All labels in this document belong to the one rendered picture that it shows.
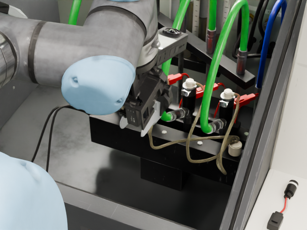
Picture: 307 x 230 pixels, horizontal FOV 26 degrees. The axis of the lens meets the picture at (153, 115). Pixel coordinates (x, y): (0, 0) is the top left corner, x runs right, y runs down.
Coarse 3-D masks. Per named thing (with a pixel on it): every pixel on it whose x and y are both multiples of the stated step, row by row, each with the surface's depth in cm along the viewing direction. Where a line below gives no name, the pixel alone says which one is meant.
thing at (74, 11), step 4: (76, 0) 112; (80, 0) 112; (72, 4) 112; (76, 4) 112; (80, 4) 113; (72, 8) 112; (76, 8) 112; (72, 12) 112; (76, 12) 112; (72, 16) 112; (76, 16) 112; (72, 20) 112; (76, 20) 113; (72, 24) 112
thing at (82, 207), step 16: (64, 192) 132; (80, 192) 132; (80, 208) 129; (96, 208) 129; (112, 208) 129; (128, 208) 129; (80, 224) 133; (96, 224) 131; (112, 224) 128; (128, 224) 126; (144, 224) 126; (160, 224) 126; (176, 224) 126
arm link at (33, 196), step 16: (0, 160) 40; (16, 160) 41; (0, 176) 38; (16, 176) 39; (32, 176) 41; (48, 176) 42; (0, 192) 37; (16, 192) 38; (32, 192) 40; (48, 192) 42; (0, 208) 37; (16, 208) 38; (32, 208) 40; (48, 208) 42; (64, 208) 45; (0, 224) 37; (16, 224) 38; (32, 224) 40; (48, 224) 42; (64, 224) 45
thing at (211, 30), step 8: (184, 0) 114; (216, 0) 131; (184, 8) 114; (216, 8) 133; (176, 16) 113; (176, 24) 113; (208, 32) 137; (208, 40) 138; (208, 48) 139; (168, 64) 114; (168, 72) 114; (168, 112) 125; (176, 112) 127; (184, 112) 132; (168, 120) 123
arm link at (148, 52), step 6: (156, 36) 87; (150, 42) 86; (156, 42) 87; (144, 48) 86; (150, 48) 87; (156, 48) 89; (144, 54) 87; (150, 54) 88; (138, 60) 87; (144, 60) 88; (150, 60) 89; (138, 66) 88
